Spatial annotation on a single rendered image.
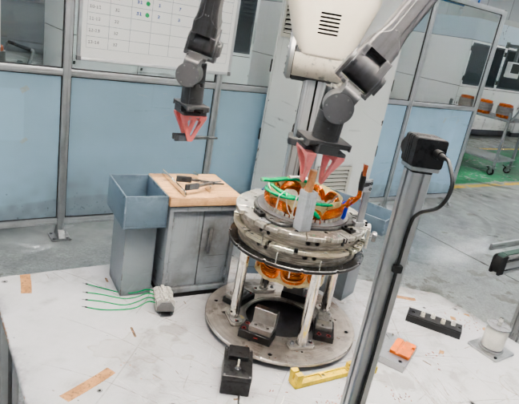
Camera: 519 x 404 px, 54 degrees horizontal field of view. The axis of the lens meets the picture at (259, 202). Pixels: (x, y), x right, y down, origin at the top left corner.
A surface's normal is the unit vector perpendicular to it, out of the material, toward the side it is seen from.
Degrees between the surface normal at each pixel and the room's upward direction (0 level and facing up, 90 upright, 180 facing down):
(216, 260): 90
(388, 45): 75
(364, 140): 90
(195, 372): 0
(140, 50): 90
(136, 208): 90
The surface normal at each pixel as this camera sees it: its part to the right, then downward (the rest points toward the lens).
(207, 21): -0.22, 0.69
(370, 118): 0.54, 0.36
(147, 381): 0.17, -0.93
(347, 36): -0.07, 0.32
